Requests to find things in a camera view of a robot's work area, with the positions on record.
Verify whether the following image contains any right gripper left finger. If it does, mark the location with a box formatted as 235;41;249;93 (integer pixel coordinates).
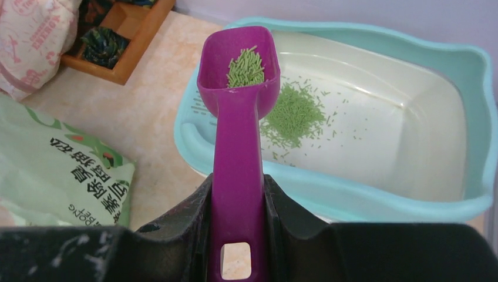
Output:
1;177;212;281

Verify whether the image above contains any purple plastic scoop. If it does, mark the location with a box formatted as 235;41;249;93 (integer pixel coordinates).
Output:
197;26;280;281

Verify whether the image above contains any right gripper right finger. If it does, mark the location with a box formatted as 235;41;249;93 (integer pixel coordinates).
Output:
264;175;497;282

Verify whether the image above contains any dark plant far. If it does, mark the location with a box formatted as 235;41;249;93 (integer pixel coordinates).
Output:
78;0;156;26

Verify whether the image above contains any teal litter box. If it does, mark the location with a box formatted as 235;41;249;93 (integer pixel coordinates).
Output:
174;16;498;224

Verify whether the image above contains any dark plant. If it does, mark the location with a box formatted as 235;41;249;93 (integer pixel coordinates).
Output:
81;26;130;69
78;0;156;26

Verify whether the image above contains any pink patterned cloth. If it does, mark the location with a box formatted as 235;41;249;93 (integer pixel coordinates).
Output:
1;0;81;101

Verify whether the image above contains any green litter pile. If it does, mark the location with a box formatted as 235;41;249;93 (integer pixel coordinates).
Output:
258;76;362;162

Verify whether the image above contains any wooden tray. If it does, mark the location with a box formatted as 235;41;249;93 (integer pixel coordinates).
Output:
61;0;176;85

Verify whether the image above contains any green litter in scoop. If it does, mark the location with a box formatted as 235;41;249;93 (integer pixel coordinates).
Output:
226;45;265;88

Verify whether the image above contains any dark plant near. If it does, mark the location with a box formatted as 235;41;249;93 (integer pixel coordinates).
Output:
81;26;130;69

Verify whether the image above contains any green litter bag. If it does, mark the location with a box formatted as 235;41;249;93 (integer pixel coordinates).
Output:
1;95;135;226

